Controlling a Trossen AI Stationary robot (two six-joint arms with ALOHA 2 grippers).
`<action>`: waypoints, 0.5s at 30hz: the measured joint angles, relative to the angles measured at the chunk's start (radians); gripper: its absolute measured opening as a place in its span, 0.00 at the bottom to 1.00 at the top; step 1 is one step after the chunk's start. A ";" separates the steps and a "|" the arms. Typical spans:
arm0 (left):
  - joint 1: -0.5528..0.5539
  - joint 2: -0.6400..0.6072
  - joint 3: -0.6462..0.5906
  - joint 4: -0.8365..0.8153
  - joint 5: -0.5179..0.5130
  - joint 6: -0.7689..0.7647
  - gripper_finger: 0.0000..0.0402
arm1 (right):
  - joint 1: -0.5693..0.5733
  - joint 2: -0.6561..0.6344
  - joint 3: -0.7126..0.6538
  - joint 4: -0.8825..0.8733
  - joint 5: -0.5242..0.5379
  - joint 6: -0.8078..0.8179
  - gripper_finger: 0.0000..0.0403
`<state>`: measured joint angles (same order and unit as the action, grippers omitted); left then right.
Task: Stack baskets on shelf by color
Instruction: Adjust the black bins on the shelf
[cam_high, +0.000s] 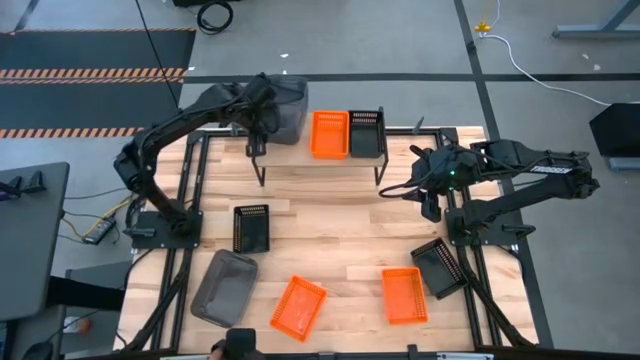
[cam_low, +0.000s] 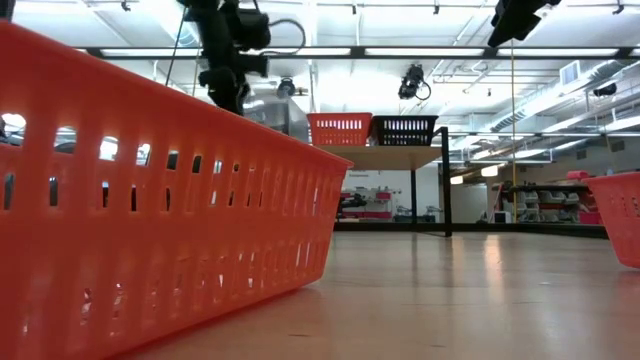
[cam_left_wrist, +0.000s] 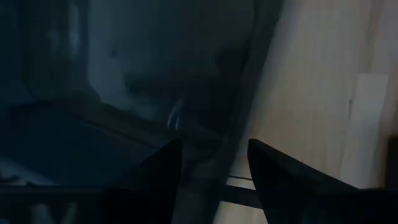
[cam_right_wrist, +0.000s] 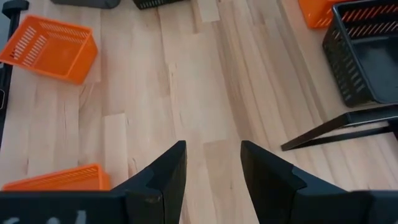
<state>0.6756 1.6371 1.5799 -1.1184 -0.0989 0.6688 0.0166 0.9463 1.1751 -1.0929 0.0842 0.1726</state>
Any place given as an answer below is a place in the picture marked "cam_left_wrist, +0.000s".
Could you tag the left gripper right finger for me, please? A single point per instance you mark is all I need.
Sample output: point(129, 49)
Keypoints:
point(289, 193)

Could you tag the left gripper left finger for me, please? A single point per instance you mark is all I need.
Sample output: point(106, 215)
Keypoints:
point(161, 186)

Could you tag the grey plastic basket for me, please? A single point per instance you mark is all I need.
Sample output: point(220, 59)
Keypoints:
point(93, 77)

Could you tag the black metal table frame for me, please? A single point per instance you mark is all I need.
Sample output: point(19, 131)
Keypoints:
point(239, 196)

